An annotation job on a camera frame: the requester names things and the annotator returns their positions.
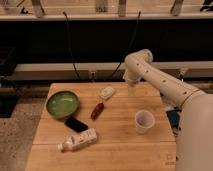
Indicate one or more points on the white plastic bottle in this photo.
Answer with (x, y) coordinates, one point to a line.
(79, 141)

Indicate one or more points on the green ceramic bowl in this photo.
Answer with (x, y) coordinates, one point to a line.
(62, 104)

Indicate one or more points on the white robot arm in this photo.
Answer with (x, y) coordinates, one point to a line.
(194, 142)

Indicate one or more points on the black box at left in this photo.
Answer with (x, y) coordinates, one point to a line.
(8, 63)

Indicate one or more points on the blue connector box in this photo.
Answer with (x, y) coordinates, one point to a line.
(173, 118)

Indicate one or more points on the white paper cup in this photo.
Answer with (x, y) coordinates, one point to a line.
(144, 121)

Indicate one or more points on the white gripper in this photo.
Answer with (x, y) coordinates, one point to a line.
(131, 80)

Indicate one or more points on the white sponge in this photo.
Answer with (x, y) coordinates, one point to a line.
(107, 92)

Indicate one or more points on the black smartphone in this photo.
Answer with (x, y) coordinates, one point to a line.
(76, 125)

